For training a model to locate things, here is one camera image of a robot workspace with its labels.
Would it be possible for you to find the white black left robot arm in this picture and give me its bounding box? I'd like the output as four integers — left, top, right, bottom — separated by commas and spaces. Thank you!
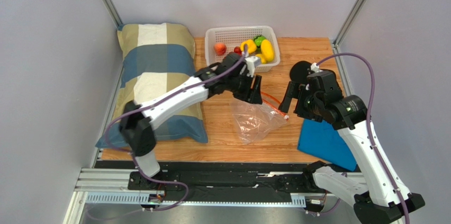
119, 53, 263, 177

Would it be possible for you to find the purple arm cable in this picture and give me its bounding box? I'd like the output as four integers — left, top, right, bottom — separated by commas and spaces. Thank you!
103, 43, 249, 214
316, 52, 411, 224

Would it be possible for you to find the blue cloth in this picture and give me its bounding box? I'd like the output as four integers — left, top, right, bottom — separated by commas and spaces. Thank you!
297, 119, 357, 171

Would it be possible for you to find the green fake watermelon ball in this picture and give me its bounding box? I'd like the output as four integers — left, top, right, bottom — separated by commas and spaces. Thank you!
253, 35, 266, 48

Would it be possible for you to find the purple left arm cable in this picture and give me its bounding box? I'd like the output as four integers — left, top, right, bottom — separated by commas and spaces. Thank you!
103, 43, 249, 214

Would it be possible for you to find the white plastic basket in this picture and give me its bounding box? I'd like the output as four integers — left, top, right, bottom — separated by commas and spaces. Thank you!
204, 25, 281, 73

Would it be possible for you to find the yellow fake bell pepper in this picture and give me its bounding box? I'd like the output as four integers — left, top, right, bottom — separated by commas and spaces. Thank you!
240, 39, 257, 54

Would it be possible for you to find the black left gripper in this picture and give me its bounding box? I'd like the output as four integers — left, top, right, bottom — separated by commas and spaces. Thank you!
227, 72, 264, 106

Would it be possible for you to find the clear zip top bag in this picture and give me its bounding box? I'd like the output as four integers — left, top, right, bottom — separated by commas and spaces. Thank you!
230, 92, 290, 145

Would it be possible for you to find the orange fake peach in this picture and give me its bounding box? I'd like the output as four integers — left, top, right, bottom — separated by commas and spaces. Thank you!
213, 42, 227, 56

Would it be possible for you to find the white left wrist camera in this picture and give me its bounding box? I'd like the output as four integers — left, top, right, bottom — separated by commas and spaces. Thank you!
245, 56, 262, 77

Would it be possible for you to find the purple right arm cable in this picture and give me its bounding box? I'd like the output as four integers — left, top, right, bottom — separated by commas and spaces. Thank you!
316, 52, 411, 224

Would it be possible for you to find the black cap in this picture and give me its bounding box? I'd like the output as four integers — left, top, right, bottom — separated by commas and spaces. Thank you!
289, 61, 312, 85

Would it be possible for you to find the yellow fake lemon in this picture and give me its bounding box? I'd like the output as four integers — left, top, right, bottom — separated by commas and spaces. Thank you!
260, 39, 275, 64

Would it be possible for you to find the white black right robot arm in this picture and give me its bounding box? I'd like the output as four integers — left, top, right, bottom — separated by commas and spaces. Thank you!
279, 70, 426, 223

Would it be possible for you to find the right aluminium frame post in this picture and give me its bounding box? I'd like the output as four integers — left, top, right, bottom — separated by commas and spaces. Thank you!
332, 0, 366, 50

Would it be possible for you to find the red fake lychee bunch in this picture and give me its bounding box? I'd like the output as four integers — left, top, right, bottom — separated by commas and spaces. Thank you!
233, 46, 242, 55

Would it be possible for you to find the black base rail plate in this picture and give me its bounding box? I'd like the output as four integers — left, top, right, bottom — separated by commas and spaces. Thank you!
94, 160, 326, 203

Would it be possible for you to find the blue beige striped pillow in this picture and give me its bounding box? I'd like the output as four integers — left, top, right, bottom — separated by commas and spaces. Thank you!
108, 23, 208, 147

